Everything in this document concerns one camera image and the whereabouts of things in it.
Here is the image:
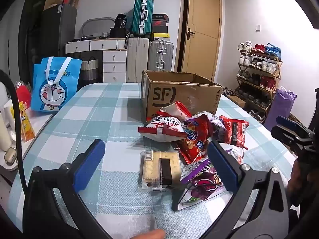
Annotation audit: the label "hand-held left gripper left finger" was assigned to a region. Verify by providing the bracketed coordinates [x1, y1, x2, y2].
[22, 139, 113, 239]

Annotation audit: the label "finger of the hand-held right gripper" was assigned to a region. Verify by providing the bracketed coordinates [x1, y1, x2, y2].
[276, 116, 315, 137]
[271, 126, 303, 154]

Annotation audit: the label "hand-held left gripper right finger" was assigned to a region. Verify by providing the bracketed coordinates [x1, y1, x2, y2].
[199, 139, 291, 239]

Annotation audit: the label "purple snack bag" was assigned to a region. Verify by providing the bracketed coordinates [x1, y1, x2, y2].
[172, 143, 245, 212]

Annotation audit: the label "red black snack packet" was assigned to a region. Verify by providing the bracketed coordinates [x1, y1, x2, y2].
[219, 116, 250, 150]

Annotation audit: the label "silver snack packet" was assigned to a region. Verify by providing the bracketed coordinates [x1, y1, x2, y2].
[206, 112, 227, 143]

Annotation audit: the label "clear cracker pack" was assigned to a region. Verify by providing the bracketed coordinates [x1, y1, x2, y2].
[138, 150, 183, 193]

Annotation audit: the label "puffy white red snack bag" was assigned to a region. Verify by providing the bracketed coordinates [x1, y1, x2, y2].
[138, 116, 188, 143]

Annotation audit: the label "red white striped snack bag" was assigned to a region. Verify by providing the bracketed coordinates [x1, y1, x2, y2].
[159, 102, 193, 123]

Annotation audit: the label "brown cardboard box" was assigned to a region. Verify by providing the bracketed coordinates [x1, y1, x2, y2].
[141, 70, 223, 124]

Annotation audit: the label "person's right hand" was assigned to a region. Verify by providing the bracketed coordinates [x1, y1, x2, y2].
[287, 158, 309, 207]

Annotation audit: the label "person's left hand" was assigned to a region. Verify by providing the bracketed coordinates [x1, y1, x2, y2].
[129, 229, 166, 239]

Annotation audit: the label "small cardboard box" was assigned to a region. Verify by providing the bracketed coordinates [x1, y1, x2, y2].
[226, 95, 246, 109]

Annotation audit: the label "wooden shoe rack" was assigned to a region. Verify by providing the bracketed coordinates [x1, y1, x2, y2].
[235, 47, 284, 124]

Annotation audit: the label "rows of racked shoes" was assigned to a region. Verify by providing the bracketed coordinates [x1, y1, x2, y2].
[236, 40, 282, 123]

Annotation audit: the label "white side table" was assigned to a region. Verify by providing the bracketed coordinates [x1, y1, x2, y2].
[0, 108, 55, 178]

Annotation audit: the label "yellow carton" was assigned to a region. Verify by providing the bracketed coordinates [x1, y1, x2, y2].
[10, 101, 36, 143]

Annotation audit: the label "beige earbud case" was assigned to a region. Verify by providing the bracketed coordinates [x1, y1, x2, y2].
[3, 148, 17, 166]

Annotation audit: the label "blue cartoon tote bag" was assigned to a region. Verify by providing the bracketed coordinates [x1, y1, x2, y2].
[30, 56, 83, 112]

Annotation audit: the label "white bottle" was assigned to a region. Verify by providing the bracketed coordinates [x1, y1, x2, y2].
[0, 112, 13, 152]

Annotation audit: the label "woven laundry basket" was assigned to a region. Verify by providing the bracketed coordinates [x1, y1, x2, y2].
[80, 57, 98, 80]

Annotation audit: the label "white drawer cabinet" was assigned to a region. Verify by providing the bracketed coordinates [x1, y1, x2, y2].
[102, 50, 127, 83]

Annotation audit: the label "beige suitcase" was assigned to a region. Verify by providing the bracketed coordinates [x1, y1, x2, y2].
[126, 37, 150, 83]

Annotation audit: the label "white desk with drawers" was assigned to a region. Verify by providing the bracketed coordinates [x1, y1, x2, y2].
[65, 39, 126, 54]

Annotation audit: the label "wooden door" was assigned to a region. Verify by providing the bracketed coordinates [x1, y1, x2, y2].
[181, 0, 223, 81]

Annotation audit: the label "silver suitcase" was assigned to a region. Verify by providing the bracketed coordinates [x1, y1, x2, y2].
[147, 40, 174, 72]

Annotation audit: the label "dark grey refrigerator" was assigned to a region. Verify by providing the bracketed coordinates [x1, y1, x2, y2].
[40, 4, 78, 64]

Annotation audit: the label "black storage box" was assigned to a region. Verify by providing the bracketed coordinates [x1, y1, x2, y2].
[110, 27, 130, 39]

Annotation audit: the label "dark tall cabinet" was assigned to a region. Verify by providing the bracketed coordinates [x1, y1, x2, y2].
[18, 0, 51, 86]

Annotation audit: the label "arched mirror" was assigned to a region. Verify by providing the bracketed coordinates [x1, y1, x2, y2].
[81, 17, 115, 39]

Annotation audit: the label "yellow black box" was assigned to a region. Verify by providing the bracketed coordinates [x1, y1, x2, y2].
[152, 32, 170, 42]

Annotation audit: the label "black bag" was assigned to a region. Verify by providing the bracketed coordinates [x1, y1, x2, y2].
[114, 13, 128, 29]

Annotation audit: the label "teal suitcase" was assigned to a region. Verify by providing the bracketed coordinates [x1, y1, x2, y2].
[131, 0, 155, 37]

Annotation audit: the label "black cable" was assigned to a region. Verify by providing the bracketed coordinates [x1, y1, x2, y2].
[0, 69, 27, 188]

